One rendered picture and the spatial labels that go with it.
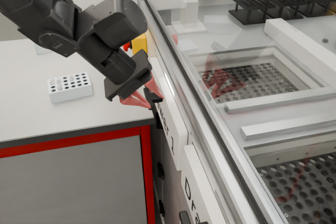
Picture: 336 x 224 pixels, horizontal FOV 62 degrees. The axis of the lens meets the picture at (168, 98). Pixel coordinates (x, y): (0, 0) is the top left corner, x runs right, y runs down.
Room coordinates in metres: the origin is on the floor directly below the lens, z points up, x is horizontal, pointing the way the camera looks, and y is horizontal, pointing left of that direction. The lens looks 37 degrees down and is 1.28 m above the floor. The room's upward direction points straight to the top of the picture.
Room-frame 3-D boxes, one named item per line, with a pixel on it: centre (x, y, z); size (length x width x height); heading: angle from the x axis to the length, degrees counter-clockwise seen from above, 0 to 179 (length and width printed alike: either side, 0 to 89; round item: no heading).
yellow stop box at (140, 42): (0.82, 0.10, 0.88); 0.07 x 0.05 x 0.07; 13
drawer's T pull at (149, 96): (0.49, 0.03, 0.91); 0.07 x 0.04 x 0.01; 13
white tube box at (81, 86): (0.71, 0.31, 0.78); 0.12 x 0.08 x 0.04; 112
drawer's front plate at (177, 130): (0.50, 0.01, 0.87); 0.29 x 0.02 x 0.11; 13
